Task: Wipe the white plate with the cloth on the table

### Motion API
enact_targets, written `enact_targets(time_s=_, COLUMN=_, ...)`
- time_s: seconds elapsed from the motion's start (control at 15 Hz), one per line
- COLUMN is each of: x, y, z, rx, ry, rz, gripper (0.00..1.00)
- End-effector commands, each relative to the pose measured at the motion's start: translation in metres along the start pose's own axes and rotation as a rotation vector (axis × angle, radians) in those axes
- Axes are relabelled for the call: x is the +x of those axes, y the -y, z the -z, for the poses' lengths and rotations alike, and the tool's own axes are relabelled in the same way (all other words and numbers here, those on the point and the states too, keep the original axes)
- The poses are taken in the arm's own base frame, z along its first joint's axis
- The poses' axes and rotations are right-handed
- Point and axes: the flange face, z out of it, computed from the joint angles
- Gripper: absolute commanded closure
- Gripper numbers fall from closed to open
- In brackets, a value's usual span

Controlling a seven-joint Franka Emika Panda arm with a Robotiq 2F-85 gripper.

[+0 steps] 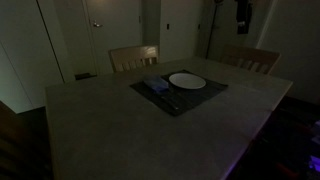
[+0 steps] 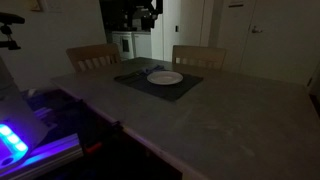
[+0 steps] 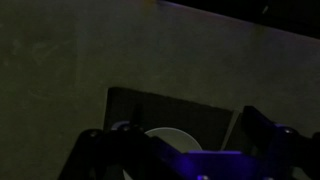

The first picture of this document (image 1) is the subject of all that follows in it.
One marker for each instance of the black floor door stop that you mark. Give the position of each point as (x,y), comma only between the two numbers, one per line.
(85,76)

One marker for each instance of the light wooden slatted chair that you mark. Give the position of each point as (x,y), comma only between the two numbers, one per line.
(250,56)
(133,55)

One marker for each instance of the metal spoon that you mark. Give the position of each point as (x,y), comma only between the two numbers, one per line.
(170,100)

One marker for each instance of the wall light switch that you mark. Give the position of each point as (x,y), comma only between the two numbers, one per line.
(168,26)

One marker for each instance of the dark woven placemat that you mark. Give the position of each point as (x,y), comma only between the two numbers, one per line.
(193,96)

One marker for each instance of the dark wooden furniture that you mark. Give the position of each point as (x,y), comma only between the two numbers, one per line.
(20,146)

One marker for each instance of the white round plate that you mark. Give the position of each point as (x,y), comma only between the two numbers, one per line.
(187,81)

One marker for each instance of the thin black floor stand pole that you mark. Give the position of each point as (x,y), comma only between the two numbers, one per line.
(211,33)

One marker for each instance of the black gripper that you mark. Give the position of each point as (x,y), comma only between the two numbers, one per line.
(243,11)

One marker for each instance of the blue microfibre cloth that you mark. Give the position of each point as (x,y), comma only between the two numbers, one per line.
(156,83)

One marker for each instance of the white room door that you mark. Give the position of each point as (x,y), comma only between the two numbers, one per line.
(115,36)

